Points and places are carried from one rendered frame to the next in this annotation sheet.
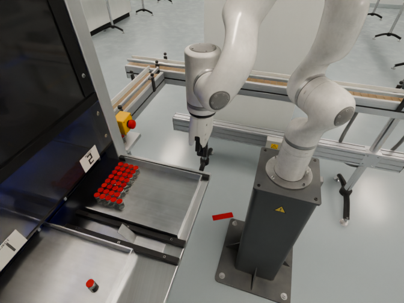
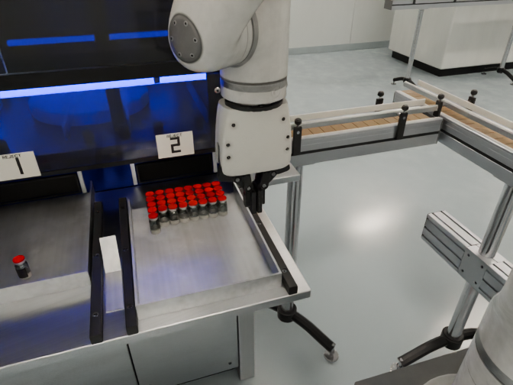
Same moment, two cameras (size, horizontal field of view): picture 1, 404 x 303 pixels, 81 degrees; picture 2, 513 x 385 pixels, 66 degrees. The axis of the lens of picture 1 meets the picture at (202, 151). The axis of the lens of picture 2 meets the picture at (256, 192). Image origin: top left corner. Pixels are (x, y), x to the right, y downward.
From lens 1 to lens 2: 52 cm
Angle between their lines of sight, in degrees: 44
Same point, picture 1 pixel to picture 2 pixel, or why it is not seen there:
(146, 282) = (50, 321)
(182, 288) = not seen: outside the picture
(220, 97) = (182, 30)
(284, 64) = not seen: outside the picture
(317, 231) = not seen: outside the picture
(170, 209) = (189, 279)
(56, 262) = (50, 227)
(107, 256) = (75, 260)
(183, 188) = (242, 272)
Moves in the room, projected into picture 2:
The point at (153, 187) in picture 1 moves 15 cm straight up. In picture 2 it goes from (215, 239) to (211, 179)
